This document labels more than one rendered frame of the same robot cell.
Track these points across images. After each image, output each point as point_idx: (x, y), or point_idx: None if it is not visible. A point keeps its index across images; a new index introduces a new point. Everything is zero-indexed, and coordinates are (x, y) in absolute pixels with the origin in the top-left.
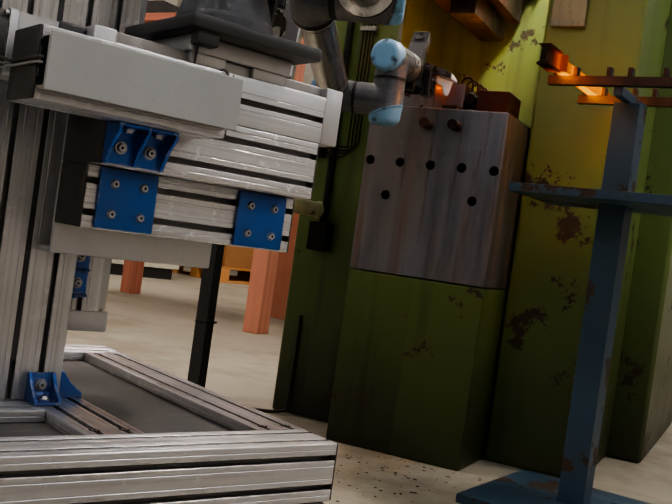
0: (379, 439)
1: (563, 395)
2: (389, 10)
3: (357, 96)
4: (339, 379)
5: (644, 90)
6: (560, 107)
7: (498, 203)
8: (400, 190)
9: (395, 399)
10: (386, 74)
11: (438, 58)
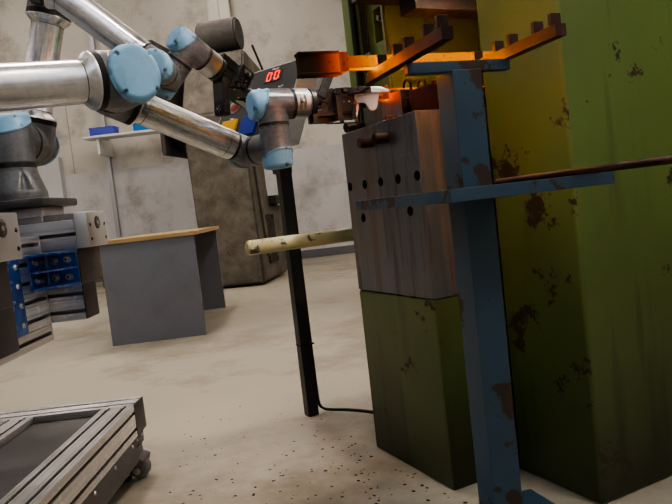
0: (403, 451)
1: (568, 403)
2: (117, 94)
3: (249, 151)
4: (373, 393)
5: (610, 14)
6: (502, 76)
7: (431, 207)
8: (370, 211)
9: (404, 413)
10: (260, 123)
11: (471, 49)
